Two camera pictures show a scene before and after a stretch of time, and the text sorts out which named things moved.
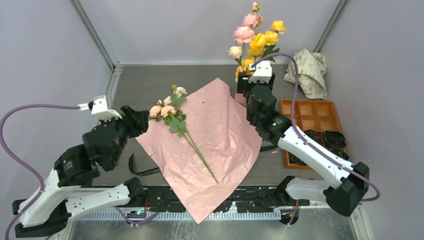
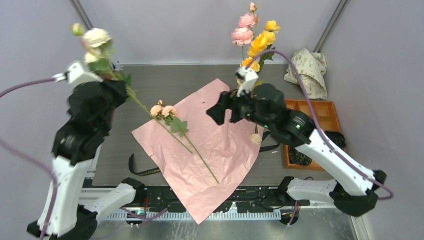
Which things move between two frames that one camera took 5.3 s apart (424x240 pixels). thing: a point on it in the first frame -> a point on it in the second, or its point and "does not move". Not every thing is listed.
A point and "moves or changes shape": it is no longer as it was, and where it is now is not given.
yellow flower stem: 261,45 moves or changes shape
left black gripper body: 128,128 -> 115,97
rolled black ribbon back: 333,139 does not move
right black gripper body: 245,87 -> 241,107
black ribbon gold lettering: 158,171 does not move
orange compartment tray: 309,115 does not move
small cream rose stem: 235,52 -> 256,138
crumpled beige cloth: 312,67 does not move
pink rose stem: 245,33 does not move
